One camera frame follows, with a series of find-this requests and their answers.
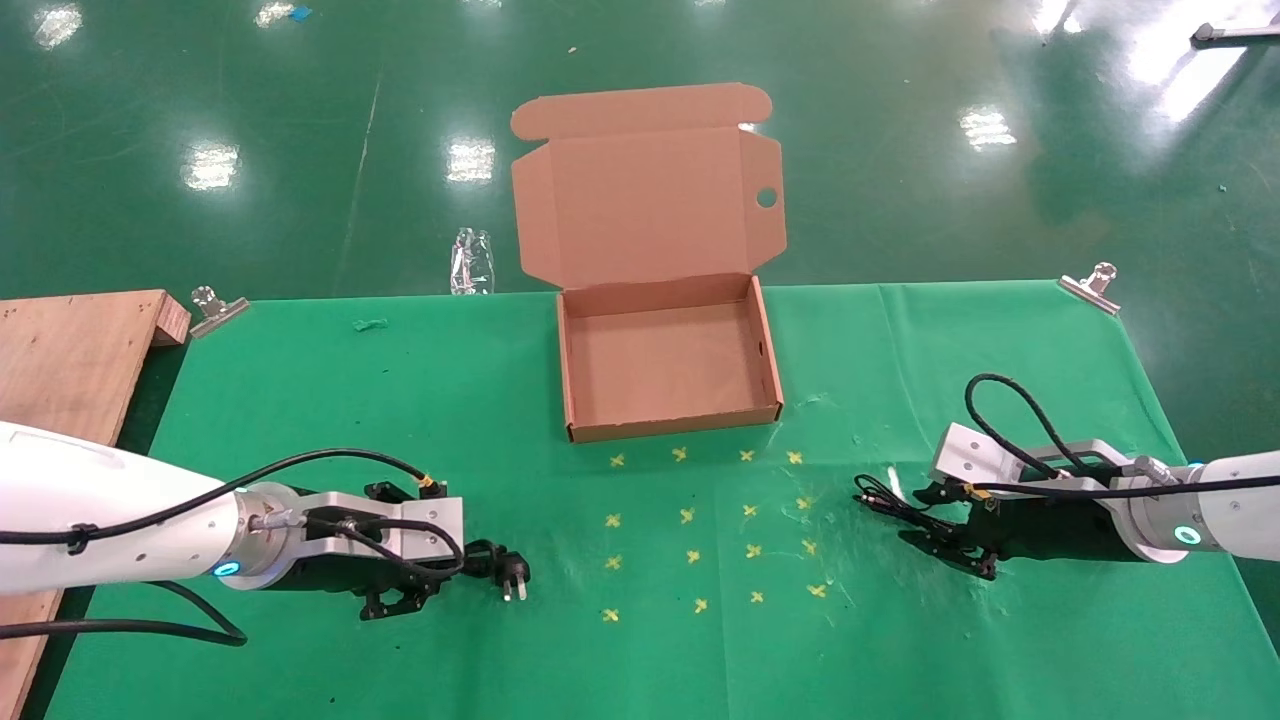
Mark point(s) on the wooden board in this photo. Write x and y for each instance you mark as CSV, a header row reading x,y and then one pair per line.
x,y
70,360

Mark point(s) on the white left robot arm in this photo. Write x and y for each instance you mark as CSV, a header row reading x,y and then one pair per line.
x,y
90,500

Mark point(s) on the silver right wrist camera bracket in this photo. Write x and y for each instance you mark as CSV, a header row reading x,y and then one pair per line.
x,y
965,455

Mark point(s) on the open brown cardboard box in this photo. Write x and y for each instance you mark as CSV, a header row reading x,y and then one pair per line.
x,y
650,200

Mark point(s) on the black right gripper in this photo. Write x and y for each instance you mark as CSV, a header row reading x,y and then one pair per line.
x,y
1050,528

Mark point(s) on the green table cloth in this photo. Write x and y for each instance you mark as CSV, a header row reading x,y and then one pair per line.
x,y
300,380

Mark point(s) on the clear plastic wrapper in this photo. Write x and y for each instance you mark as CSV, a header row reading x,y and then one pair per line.
x,y
470,262

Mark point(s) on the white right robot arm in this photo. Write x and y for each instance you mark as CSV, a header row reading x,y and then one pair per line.
x,y
1230,505

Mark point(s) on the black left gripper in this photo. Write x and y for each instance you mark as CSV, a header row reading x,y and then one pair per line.
x,y
340,575

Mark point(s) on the grey metal floor stand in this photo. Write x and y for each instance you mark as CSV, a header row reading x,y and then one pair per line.
x,y
1235,32

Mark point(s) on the small blue floor scrap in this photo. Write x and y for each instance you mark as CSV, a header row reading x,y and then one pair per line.
x,y
298,12

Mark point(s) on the small green tape scrap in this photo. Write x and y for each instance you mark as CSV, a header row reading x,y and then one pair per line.
x,y
370,324

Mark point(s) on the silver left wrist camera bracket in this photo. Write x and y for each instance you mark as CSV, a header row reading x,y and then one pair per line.
x,y
435,520

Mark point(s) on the silver binder clip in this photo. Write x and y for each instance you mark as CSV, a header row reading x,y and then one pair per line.
x,y
1090,288
215,312

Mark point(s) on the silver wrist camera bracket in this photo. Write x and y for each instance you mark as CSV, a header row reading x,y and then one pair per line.
x,y
435,520
965,455

